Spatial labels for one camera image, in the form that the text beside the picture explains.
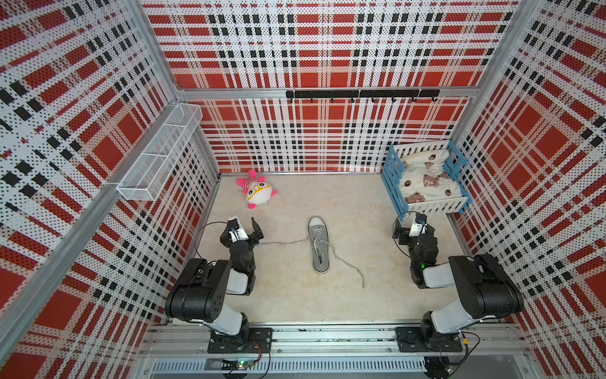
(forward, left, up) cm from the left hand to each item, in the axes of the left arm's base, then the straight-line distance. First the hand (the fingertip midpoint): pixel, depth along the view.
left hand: (245, 221), depth 89 cm
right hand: (+2, -66, -2) cm, 66 cm away
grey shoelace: (-1, -24, -12) cm, 27 cm away
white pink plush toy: (+19, -1, -4) cm, 19 cm away
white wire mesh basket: (+14, +39, +10) cm, 43 cm away
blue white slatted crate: (+25, -90, +3) cm, 94 cm away
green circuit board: (-45, -6, -10) cm, 46 cm away
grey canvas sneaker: (-1, -28, -9) cm, 30 cm away
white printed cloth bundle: (+23, -77, -2) cm, 80 cm away
